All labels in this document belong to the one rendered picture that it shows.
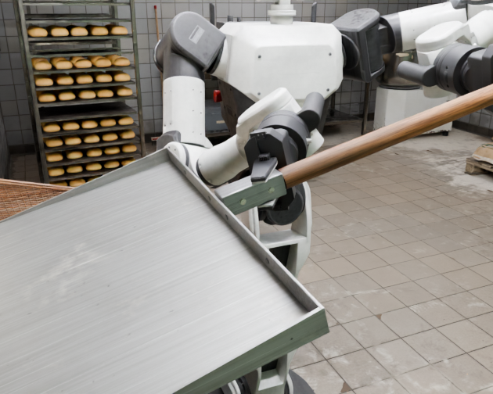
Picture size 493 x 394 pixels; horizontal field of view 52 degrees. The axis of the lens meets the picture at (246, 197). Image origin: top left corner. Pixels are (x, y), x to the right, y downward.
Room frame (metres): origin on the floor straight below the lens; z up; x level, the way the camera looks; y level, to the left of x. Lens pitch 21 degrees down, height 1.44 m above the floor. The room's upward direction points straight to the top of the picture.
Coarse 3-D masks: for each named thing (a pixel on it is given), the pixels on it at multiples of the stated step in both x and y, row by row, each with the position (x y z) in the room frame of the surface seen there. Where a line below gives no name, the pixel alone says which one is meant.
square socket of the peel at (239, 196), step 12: (240, 180) 0.64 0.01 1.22; (276, 180) 0.63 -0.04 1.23; (216, 192) 0.62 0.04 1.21; (228, 192) 0.61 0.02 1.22; (240, 192) 0.61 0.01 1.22; (252, 192) 0.62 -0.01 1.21; (264, 192) 0.63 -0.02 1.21; (276, 192) 0.63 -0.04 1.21; (228, 204) 0.61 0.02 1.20; (240, 204) 0.61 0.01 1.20; (252, 204) 0.62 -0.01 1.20
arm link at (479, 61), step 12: (456, 48) 0.93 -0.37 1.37; (468, 48) 0.91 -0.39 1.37; (480, 48) 0.91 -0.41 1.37; (492, 48) 0.83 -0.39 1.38; (444, 60) 0.93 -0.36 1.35; (456, 60) 0.90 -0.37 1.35; (468, 60) 0.88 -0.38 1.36; (480, 60) 0.85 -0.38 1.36; (492, 60) 0.82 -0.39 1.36; (444, 72) 0.92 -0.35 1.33; (456, 72) 0.90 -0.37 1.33; (468, 72) 0.88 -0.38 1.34; (480, 72) 0.85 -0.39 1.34; (492, 72) 0.83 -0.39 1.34; (444, 84) 0.93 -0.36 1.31; (456, 84) 0.90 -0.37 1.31; (468, 84) 0.89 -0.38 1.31; (480, 84) 0.86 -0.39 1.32; (492, 108) 0.83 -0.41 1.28
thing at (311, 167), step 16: (464, 96) 0.76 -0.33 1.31; (480, 96) 0.76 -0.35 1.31; (432, 112) 0.74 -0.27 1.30; (448, 112) 0.74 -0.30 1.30; (464, 112) 0.75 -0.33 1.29; (384, 128) 0.71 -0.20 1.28; (400, 128) 0.71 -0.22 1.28; (416, 128) 0.72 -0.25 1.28; (432, 128) 0.73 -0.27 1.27; (352, 144) 0.69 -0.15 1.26; (368, 144) 0.69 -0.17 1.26; (384, 144) 0.70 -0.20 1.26; (304, 160) 0.66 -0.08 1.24; (320, 160) 0.66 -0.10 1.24; (336, 160) 0.67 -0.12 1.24; (352, 160) 0.68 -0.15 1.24; (288, 176) 0.64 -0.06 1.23; (304, 176) 0.65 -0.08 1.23
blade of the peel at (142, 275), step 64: (64, 192) 0.80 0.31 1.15; (128, 192) 0.77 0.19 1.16; (192, 192) 0.71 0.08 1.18; (0, 256) 0.64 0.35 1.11; (64, 256) 0.60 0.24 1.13; (128, 256) 0.56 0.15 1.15; (192, 256) 0.53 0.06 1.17; (256, 256) 0.50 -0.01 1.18; (0, 320) 0.49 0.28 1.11; (64, 320) 0.46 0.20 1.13; (128, 320) 0.44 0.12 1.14; (192, 320) 0.42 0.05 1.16; (256, 320) 0.40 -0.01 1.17; (320, 320) 0.36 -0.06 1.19; (0, 384) 0.38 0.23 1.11; (64, 384) 0.36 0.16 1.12; (128, 384) 0.35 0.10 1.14; (192, 384) 0.32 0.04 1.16
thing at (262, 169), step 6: (258, 156) 0.67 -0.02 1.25; (264, 156) 0.67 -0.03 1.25; (270, 156) 0.67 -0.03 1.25; (258, 162) 0.67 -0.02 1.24; (264, 162) 0.66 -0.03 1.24; (270, 162) 0.66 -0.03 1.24; (276, 162) 0.67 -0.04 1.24; (258, 168) 0.65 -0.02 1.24; (264, 168) 0.64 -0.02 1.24; (270, 168) 0.64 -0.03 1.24; (252, 174) 0.63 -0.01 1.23; (258, 174) 0.63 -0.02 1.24; (264, 174) 0.62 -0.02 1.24; (270, 174) 0.64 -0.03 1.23; (252, 180) 0.62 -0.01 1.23; (258, 180) 0.62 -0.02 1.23; (264, 180) 0.62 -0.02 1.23
